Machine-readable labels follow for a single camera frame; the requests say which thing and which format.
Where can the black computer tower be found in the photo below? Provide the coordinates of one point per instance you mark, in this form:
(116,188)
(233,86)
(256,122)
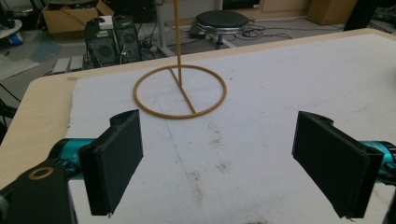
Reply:
(127,39)
(100,46)

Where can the blue tape roll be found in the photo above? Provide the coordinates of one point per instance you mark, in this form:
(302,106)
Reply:
(15,38)

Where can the brown cardboard box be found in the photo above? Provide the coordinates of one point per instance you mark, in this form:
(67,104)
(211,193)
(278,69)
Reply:
(330,11)

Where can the round black stool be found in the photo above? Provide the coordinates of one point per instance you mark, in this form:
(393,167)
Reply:
(221,23)

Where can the small white box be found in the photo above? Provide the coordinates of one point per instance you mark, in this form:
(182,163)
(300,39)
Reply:
(106,22)

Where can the white table mat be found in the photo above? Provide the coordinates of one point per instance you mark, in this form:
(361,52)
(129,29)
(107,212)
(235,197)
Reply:
(249,130)

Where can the grey flat boxes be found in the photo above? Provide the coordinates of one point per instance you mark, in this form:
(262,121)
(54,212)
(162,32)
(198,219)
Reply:
(67,64)

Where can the grey metal stand leg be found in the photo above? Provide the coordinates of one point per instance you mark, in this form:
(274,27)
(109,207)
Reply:
(162,28)

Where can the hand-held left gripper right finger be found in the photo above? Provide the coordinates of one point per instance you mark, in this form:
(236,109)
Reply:
(334,168)

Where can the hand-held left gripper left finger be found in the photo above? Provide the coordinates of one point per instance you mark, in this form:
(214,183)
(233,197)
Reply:
(112,165)

